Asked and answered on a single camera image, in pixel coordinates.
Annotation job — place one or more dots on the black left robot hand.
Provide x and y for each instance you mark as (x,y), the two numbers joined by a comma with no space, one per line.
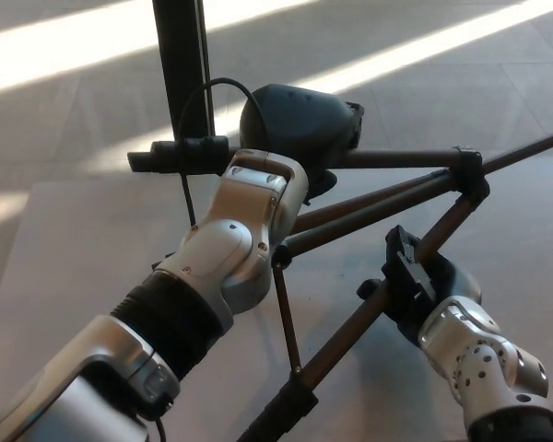
(299,124)

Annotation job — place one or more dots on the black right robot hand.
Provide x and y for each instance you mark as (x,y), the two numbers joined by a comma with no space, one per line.
(451,281)

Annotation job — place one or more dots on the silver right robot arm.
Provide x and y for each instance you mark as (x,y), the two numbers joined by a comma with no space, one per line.
(479,359)

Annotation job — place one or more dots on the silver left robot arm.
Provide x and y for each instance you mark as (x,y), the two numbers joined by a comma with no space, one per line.
(221,248)

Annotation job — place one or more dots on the black upright pole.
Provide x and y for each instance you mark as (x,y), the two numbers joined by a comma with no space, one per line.
(180,69)

